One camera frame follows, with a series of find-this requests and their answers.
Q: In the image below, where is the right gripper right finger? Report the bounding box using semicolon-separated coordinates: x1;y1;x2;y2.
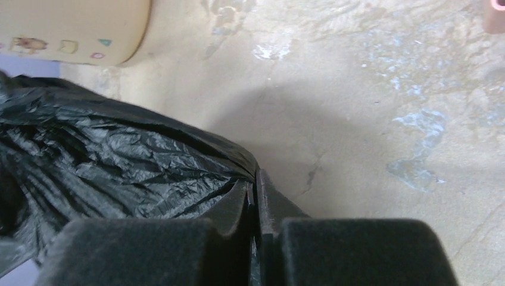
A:
255;169;457;285

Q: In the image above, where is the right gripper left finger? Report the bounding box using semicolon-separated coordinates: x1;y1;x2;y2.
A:
36;182;253;285

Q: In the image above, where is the black plastic trash bag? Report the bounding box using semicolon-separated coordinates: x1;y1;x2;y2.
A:
1;74;257;275

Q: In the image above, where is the beige round trash bin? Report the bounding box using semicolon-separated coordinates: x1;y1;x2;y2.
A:
1;0;152;66

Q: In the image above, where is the orange plastic file organizer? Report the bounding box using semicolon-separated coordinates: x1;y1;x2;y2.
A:
483;0;504;34

